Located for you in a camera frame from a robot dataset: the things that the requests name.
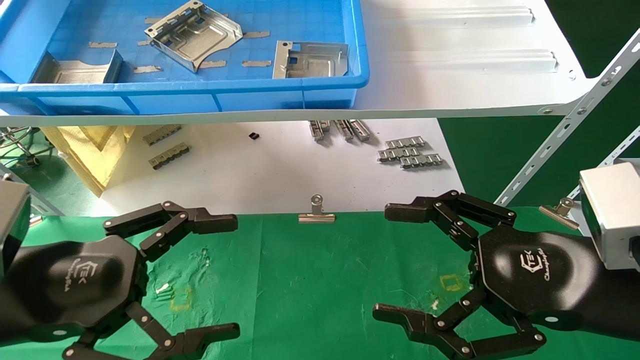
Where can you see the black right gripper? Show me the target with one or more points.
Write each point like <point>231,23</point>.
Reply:
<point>540,275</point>

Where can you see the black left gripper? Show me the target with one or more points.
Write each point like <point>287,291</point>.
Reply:
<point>75,285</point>

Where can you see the notched sheet metal bracket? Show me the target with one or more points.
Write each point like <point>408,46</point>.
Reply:
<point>200,42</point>

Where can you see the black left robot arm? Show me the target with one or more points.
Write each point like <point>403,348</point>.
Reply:
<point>4,320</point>

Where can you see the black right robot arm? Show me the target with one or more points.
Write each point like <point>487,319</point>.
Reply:
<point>620,300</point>

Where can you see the small white scrap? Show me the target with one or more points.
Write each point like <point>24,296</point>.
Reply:
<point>162,288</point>

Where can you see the silver comb part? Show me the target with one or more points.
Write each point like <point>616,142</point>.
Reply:
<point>405,142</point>
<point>397,154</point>
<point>422,161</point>

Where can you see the dark grey comb part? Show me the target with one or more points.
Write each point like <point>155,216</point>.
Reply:
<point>170,156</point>
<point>161,135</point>

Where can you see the green table cloth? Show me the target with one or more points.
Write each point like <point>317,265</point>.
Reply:
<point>310,290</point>

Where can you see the white lower board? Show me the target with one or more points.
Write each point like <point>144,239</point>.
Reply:
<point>275,175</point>

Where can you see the grey slotted angle bar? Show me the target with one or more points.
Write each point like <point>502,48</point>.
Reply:
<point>45,204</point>

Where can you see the yellow padded bag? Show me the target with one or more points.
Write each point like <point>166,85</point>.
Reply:
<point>85,155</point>

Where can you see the silver metal clip part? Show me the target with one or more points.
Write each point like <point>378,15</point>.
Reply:
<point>318,130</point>
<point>344,130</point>
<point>361,130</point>

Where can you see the small black block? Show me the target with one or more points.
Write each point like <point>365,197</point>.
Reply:
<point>254,135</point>

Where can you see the long slotted shelf angle bar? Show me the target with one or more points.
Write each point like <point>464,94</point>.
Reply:
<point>565,130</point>

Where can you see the white metal shelf board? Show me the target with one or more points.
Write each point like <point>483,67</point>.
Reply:
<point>450,80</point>

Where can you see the short slotted shelf angle bar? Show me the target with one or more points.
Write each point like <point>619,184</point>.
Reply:
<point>617,150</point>

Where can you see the folded sheet metal part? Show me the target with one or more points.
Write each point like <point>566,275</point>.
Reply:
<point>75,72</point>

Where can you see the blue plastic tray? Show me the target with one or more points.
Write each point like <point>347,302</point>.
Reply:
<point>310,20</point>

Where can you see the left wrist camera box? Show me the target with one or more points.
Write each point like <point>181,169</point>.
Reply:
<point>12,220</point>

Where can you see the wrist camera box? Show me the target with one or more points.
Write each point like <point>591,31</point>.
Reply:
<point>612,210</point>
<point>12,220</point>

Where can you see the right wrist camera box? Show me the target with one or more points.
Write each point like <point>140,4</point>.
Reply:
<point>612,210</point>

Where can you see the flat sheet metal bracket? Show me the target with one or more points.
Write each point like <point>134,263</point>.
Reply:
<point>310,62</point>

